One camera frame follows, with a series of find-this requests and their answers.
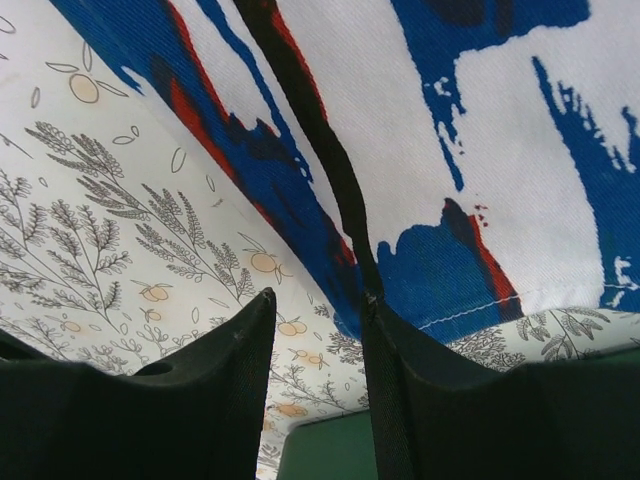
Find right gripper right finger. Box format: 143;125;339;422
361;295;639;479

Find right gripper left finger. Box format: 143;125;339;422
1;289;276;479

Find floral table mat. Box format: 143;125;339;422
1;1;639;479

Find blue patterned trousers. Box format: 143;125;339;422
55;1;639;342

